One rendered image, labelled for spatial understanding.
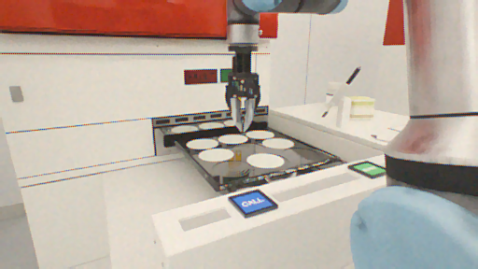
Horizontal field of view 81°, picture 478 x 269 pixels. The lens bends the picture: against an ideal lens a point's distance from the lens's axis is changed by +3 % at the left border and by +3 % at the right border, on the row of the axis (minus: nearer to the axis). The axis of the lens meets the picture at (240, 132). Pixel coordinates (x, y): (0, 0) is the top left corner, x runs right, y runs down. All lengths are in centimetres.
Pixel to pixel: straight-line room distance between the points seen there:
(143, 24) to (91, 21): 13
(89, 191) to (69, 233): 14
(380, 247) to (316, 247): 30
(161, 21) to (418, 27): 75
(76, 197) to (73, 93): 31
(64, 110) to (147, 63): 26
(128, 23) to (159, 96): 23
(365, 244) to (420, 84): 10
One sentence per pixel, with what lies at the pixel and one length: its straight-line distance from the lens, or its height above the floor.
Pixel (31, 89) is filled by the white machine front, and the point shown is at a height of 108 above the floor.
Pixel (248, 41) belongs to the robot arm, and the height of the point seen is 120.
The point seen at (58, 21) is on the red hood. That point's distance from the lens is 85.
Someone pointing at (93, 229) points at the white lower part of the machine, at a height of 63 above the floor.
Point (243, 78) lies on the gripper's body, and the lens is 64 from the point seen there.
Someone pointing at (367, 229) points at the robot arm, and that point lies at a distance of 19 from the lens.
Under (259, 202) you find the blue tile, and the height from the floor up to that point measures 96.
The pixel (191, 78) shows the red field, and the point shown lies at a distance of 94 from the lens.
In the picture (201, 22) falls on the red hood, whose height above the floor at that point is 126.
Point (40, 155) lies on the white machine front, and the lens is 95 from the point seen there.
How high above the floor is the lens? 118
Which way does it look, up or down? 16 degrees down
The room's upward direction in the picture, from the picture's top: straight up
